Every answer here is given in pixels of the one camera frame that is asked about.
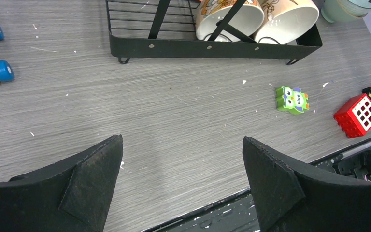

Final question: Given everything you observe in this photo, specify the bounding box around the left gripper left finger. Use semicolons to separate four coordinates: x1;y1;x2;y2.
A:
0;135;123;232

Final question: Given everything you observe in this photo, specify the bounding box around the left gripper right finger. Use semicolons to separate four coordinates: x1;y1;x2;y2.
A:
243;137;371;232

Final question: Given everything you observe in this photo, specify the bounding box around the mint green bowl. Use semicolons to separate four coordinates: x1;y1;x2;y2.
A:
321;0;371;23

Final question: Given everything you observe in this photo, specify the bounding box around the green owl block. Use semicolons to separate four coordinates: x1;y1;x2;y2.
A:
275;86;310;115

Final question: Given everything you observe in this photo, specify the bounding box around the red grid block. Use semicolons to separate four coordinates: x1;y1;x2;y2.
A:
333;93;371;138

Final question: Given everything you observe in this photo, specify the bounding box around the cream bowl right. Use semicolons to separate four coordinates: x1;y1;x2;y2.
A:
253;0;319;44

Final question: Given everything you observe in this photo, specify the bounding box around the cream bowl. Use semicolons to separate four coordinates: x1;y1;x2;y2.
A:
253;0;319;44
194;0;266;42

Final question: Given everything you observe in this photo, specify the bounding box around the cream bowl left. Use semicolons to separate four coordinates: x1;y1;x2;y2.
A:
194;0;266;42

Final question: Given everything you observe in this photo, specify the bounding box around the black wire dish rack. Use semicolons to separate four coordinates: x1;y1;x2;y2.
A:
106;0;323;65

